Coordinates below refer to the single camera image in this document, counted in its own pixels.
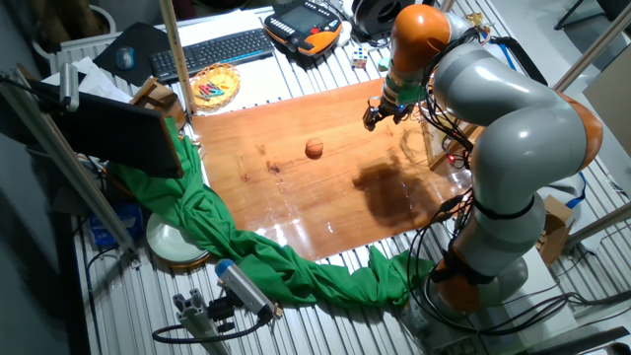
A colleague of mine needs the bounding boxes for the grey cloth with blue strap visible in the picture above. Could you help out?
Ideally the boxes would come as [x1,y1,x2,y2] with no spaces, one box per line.
[536,170,588,211]

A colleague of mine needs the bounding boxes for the small orange toy basketball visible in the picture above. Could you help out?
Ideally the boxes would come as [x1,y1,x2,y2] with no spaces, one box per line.
[304,137,325,160]

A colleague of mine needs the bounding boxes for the silver camera with blue end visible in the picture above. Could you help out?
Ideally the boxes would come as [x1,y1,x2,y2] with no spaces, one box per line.
[214,257,277,321]

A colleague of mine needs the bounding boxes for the black flat monitor panel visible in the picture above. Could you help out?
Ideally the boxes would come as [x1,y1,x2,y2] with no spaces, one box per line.
[27,78,185,179]

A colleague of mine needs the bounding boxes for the white radiator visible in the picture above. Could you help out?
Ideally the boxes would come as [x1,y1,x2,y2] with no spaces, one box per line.
[32,32,122,75]

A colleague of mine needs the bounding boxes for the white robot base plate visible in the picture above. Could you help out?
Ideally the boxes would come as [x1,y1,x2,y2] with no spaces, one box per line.
[472,246,578,346]

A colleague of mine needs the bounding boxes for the brown cardboard box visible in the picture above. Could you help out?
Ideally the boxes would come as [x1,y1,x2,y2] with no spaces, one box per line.
[534,194,576,267]

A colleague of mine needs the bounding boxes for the rubik's cube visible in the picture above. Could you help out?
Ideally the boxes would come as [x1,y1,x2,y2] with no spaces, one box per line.
[350,47,370,70]

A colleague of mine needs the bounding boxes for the white plastic object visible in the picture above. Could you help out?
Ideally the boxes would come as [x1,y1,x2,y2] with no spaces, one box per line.
[336,20,354,48]

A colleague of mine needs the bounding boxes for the long diagonal aluminium frame bar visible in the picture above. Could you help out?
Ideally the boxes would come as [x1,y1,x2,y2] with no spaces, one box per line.
[0,66,142,267]

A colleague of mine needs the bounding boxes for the white round plate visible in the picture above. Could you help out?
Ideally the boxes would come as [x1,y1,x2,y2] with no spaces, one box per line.
[145,212,211,267]

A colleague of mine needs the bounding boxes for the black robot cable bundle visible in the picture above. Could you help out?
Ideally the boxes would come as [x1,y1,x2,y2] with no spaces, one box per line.
[406,27,494,336]

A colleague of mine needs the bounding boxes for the glossy wooden board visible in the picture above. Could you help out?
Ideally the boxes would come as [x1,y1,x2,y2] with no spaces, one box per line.
[190,77,474,262]

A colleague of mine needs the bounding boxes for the loose white papers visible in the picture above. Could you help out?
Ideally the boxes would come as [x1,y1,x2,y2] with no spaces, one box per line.
[41,55,134,105]

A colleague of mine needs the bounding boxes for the plain silver depth camera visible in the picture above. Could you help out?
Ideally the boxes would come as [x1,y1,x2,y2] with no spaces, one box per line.
[58,62,81,113]

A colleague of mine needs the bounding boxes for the black filament spool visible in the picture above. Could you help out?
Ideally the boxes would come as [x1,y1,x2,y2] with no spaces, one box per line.
[350,0,435,38]

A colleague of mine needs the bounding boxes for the blue computer mouse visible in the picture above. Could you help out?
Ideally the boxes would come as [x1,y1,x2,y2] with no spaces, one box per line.
[114,45,136,71]

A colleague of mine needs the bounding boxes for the black thick cable conduit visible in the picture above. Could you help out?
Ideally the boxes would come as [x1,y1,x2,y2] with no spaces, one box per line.
[490,35,549,88]

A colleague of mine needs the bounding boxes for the black mouse pad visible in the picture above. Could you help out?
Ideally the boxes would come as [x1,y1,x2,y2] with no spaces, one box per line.
[92,22,172,88]

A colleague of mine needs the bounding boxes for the black computer keyboard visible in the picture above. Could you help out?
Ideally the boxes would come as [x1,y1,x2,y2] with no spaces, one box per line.
[148,28,276,84]

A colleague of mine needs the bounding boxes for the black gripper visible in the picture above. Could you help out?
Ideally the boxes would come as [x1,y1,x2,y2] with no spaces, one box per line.
[363,96,415,132]

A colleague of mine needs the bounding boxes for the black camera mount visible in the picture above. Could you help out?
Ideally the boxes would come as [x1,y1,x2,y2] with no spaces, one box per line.
[206,293,243,334]

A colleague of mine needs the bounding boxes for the black camera cable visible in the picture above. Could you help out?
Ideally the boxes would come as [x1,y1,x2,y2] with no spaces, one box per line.
[151,310,272,345]

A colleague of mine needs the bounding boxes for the blue box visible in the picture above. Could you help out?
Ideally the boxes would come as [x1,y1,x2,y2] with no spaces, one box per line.
[88,202,144,250]

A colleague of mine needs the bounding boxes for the large white paper sheet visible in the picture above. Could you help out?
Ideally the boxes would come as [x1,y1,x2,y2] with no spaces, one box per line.
[175,7,297,114]

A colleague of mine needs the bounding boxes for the green cloth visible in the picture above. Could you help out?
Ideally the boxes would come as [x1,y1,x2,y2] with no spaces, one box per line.
[106,116,436,310]

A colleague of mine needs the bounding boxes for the yellow wicker basket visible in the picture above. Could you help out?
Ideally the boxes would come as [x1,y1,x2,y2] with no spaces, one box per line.
[189,62,243,112]

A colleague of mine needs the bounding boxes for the small wooden box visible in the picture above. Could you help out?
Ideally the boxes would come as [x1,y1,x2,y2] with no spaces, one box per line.
[129,77,187,132]

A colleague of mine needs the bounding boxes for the beige flat board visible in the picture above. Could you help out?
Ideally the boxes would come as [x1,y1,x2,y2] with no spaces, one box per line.
[583,43,631,159]

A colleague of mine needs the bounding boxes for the black floor cables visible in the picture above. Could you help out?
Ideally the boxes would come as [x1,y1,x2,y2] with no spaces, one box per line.
[472,290,631,339]

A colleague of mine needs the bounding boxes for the orange black teach pendant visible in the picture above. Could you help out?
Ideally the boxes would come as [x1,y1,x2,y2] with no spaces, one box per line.
[262,0,344,58]

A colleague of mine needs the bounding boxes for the wooden pole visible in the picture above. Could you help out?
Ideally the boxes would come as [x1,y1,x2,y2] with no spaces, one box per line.
[158,0,197,117]

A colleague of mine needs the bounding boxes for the short aluminium profile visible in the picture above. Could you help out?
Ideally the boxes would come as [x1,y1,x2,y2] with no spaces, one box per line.
[172,288,233,355]

